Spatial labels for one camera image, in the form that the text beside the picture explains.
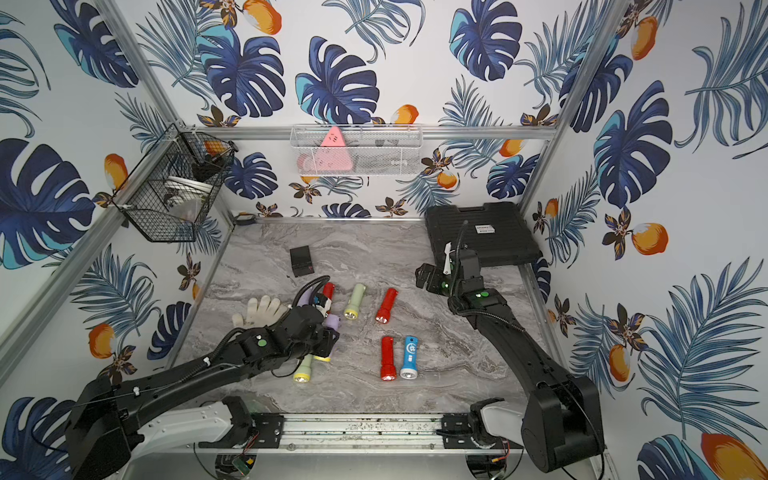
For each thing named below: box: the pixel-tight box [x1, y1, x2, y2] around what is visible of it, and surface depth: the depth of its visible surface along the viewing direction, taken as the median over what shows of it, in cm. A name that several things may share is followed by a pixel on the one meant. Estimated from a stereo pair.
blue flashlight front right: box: [400, 336, 419, 380], surface depth 86 cm
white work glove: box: [232, 295, 288, 329], surface depth 97 cm
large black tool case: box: [425, 201, 543, 266], surface depth 112 cm
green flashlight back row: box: [344, 283, 367, 320], surface depth 97 cm
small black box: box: [290, 245, 315, 278], surface depth 106 cm
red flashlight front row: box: [380, 336, 396, 381], surface depth 86 cm
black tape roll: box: [236, 213, 256, 225], surface depth 123 cm
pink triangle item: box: [313, 126, 353, 172], surface depth 92 cm
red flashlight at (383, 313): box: [376, 287, 399, 324], surface depth 97 cm
